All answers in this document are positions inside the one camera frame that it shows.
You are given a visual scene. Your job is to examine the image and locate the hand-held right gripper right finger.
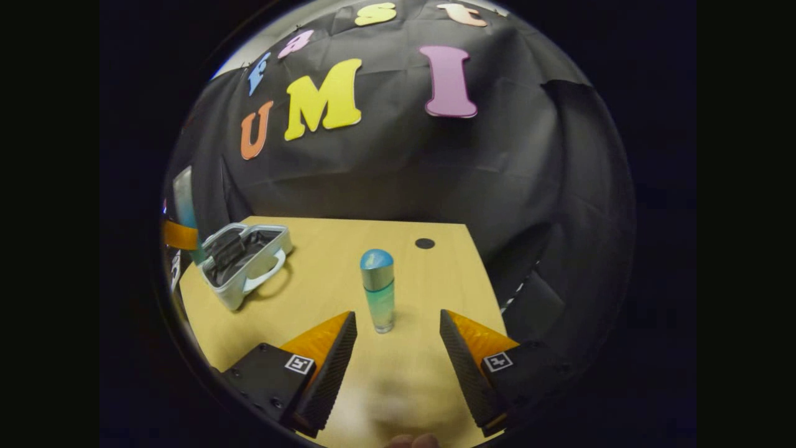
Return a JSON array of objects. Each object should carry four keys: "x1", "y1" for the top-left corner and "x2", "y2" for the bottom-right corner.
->
[{"x1": 438, "y1": 309, "x2": 579, "y2": 436}]

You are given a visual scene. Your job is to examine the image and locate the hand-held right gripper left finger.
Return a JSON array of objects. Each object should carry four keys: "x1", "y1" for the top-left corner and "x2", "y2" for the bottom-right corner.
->
[{"x1": 220, "y1": 310, "x2": 359, "y2": 439}]

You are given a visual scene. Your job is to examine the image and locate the light blue suitcase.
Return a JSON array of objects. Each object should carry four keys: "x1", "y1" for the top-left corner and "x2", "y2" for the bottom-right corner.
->
[{"x1": 199, "y1": 222, "x2": 294, "y2": 311}]

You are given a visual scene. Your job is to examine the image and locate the blue capped bottle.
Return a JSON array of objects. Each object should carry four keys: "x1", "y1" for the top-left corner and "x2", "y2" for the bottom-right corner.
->
[{"x1": 359, "y1": 248, "x2": 396, "y2": 334}]

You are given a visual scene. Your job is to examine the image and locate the black backdrop cloth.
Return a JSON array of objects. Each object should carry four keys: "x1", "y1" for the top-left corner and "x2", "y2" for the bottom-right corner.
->
[{"x1": 165, "y1": 0, "x2": 636, "y2": 386}]

